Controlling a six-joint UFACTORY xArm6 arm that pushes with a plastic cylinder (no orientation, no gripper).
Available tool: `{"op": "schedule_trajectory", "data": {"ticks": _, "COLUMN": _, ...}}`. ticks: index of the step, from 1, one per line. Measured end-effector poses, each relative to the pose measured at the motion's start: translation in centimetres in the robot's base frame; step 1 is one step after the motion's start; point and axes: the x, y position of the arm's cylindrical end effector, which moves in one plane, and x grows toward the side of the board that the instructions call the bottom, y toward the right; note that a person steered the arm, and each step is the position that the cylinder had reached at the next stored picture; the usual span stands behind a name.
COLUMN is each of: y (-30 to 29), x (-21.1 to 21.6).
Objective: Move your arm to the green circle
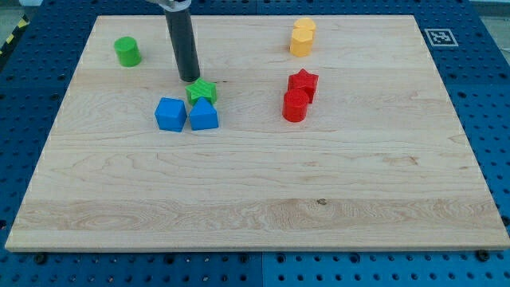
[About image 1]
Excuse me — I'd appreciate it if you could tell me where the red cylinder block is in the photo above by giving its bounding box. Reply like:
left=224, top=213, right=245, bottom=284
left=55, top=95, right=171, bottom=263
left=282, top=89, right=309, bottom=122

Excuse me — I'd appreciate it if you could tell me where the white fiducial marker tag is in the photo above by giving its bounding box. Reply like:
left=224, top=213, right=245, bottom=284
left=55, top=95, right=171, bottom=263
left=425, top=28, right=458, bottom=47

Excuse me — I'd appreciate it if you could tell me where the blue cube block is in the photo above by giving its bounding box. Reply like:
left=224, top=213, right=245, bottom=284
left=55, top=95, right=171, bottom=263
left=155, top=97, right=187, bottom=132

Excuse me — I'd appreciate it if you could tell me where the black yellow hazard tape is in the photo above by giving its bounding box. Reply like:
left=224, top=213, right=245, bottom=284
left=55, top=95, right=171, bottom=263
left=1, top=14, right=30, bottom=57

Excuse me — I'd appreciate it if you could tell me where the red star block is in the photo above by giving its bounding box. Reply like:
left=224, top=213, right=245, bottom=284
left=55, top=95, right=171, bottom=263
left=288, top=69, right=319, bottom=104

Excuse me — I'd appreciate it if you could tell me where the green cylinder block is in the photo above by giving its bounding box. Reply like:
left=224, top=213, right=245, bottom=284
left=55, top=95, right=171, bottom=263
left=114, top=36, right=142, bottom=67

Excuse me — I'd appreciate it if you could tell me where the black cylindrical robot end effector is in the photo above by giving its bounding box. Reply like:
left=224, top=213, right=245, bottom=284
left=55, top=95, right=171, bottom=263
left=165, top=9, right=200, bottom=82

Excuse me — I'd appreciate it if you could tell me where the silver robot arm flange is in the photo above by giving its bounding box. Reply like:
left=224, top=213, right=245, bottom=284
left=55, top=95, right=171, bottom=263
left=146, top=0, right=191, bottom=12

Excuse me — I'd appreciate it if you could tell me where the yellow cylinder block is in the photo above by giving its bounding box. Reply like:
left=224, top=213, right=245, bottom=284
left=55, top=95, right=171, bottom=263
left=293, top=17, right=316, bottom=37

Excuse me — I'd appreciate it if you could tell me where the yellow hexagon block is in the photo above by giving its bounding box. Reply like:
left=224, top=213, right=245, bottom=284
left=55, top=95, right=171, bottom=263
left=289, top=28, right=313, bottom=57

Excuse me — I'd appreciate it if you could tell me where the wooden board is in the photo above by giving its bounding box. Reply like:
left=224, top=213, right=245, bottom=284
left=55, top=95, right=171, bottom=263
left=6, top=15, right=509, bottom=253

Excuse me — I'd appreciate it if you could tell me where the blue pentagon block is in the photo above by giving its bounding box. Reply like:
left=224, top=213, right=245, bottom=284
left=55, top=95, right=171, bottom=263
left=189, top=97, right=219, bottom=131

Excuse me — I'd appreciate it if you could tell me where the green star block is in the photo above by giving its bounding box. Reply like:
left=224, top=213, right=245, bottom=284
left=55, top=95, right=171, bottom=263
left=185, top=77, right=218, bottom=105

